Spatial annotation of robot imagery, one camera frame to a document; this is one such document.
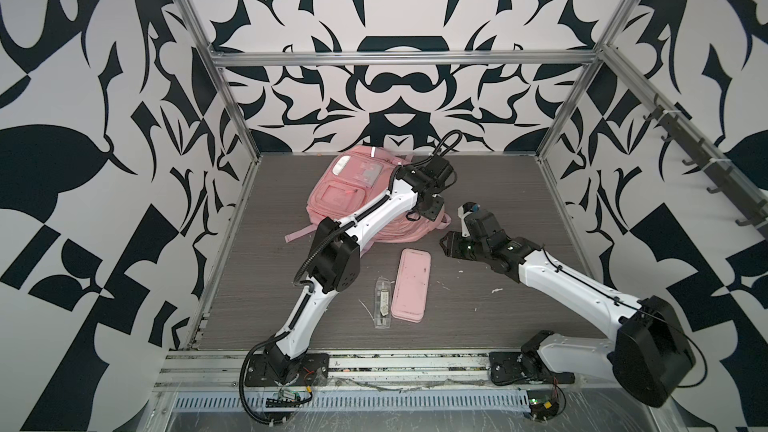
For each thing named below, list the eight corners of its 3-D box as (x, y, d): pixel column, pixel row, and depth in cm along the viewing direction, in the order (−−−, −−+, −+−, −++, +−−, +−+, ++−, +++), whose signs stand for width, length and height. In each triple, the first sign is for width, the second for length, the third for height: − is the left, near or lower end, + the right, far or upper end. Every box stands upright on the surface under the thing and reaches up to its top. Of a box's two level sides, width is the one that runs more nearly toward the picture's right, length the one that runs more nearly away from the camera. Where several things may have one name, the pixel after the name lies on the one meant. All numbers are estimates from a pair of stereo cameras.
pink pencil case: (387, 317, 83) (387, 314, 82) (399, 248, 96) (400, 245, 95) (424, 324, 82) (425, 322, 80) (432, 254, 95) (433, 250, 94)
